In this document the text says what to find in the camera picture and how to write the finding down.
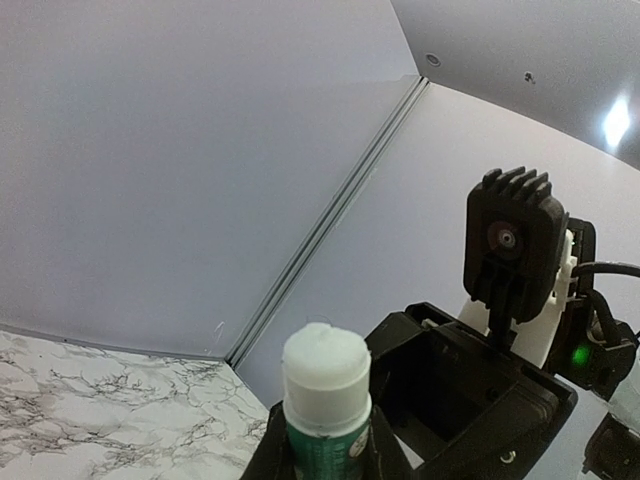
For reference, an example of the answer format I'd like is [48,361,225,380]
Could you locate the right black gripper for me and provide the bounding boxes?
[362,299,640,480]

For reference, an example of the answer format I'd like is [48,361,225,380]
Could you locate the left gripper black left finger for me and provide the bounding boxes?
[242,402,295,480]

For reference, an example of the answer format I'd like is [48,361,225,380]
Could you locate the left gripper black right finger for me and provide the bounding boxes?
[364,405,413,480]

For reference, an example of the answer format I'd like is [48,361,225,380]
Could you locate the small green white sticker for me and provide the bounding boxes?
[282,322,372,479]

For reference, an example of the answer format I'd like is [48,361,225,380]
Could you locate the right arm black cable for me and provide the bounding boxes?
[572,259,640,351]

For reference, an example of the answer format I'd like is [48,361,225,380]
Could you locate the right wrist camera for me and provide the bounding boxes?
[459,166,582,367]

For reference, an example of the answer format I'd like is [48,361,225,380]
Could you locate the right aluminium corner post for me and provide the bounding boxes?
[225,76,430,369]

